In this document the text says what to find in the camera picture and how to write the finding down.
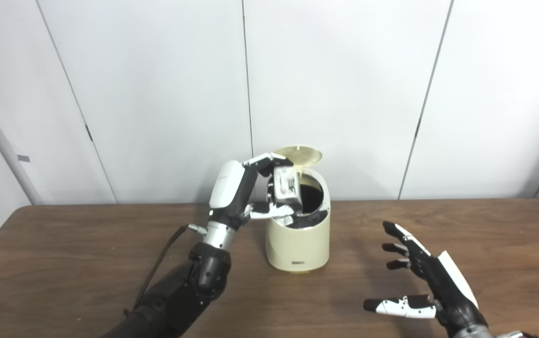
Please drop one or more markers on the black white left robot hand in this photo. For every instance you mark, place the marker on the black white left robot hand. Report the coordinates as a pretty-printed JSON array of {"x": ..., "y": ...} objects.
[{"x": 229, "y": 192}]

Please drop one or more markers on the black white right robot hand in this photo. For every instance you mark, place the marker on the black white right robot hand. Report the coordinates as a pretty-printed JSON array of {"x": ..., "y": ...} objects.
[{"x": 447, "y": 286}]

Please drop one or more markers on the small white green milk carton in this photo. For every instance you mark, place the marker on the small white green milk carton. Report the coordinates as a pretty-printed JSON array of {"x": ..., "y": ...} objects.
[{"x": 287, "y": 188}]

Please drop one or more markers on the round cream bin lid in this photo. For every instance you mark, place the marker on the round cream bin lid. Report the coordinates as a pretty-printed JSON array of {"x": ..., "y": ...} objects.
[{"x": 299, "y": 155}]

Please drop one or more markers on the cream-colored trash bin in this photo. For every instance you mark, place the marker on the cream-colored trash bin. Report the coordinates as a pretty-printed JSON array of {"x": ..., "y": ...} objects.
[{"x": 297, "y": 244}]

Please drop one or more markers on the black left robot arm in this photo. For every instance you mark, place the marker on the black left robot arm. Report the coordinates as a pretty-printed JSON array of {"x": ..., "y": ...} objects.
[{"x": 180, "y": 295}]

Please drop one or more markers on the small gray wall tag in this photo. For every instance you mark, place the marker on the small gray wall tag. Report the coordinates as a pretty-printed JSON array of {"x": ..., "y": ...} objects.
[{"x": 24, "y": 158}]

